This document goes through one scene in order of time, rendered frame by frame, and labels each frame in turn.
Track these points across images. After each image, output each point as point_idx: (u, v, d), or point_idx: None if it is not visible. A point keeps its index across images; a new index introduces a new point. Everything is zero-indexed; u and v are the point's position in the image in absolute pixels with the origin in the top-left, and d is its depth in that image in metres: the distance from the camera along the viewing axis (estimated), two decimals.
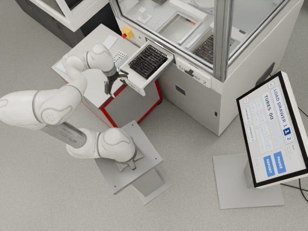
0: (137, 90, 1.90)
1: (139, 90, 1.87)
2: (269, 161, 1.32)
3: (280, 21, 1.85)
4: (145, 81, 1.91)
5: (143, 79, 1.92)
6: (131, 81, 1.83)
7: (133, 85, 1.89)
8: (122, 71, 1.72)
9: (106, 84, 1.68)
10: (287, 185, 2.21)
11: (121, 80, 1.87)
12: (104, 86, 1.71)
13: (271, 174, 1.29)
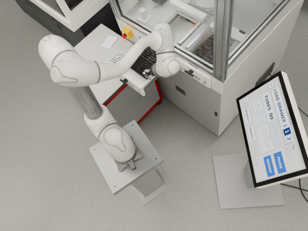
0: (137, 90, 1.90)
1: (139, 90, 1.87)
2: (269, 161, 1.32)
3: (280, 21, 1.85)
4: (145, 81, 1.91)
5: (143, 79, 1.92)
6: (131, 81, 1.83)
7: (133, 85, 1.89)
8: None
9: (149, 79, 1.69)
10: (287, 185, 2.21)
11: (121, 80, 1.87)
12: (146, 76, 1.71)
13: (271, 174, 1.29)
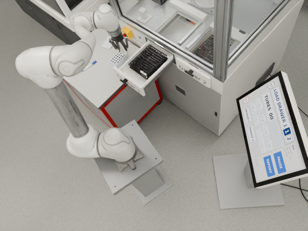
0: (137, 90, 1.90)
1: (139, 90, 1.87)
2: (269, 161, 1.32)
3: (280, 21, 1.85)
4: (145, 81, 1.91)
5: (143, 79, 1.92)
6: (131, 81, 1.83)
7: (133, 85, 1.89)
8: (126, 41, 1.81)
9: (109, 41, 1.82)
10: (287, 185, 2.21)
11: (121, 80, 1.87)
12: (112, 42, 1.85)
13: (271, 174, 1.29)
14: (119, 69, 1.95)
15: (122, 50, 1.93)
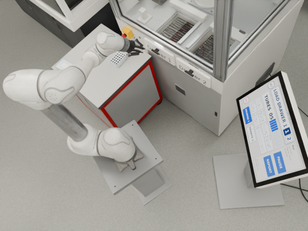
0: (167, 60, 1.97)
1: (169, 60, 1.94)
2: (269, 161, 1.32)
3: (280, 21, 1.85)
4: None
5: None
6: (163, 50, 1.90)
7: (163, 55, 1.95)
8: (138, 41, 1.71)
9: (129, 56, 1.74)
10: (287, 185, 2.21)
11: (153, 50, 1.94)
12: None
13: (271, 174, 1.29)
14: None
15: None
